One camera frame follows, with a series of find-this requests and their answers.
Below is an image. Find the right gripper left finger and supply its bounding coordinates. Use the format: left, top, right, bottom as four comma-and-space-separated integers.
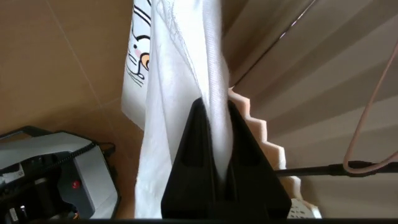
160, 96, 218, 219

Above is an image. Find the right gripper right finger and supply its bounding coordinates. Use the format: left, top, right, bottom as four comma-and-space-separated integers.
223, 99, 292, 219

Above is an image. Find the white printed t-shirt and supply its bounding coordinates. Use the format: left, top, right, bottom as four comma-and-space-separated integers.
120, 0, 234, 219

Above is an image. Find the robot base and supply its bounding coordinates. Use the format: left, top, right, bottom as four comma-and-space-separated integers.
0, 125, 121, 220

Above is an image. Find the white laundry basket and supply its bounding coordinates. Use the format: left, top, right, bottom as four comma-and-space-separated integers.
287, 198, 323, 219

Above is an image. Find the pink clothes hanger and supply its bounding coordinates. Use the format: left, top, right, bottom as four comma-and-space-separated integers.
343, 40, 398, 174

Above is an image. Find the beige curtain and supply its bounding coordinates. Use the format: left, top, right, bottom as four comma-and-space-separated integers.
220, 0, 398, 219

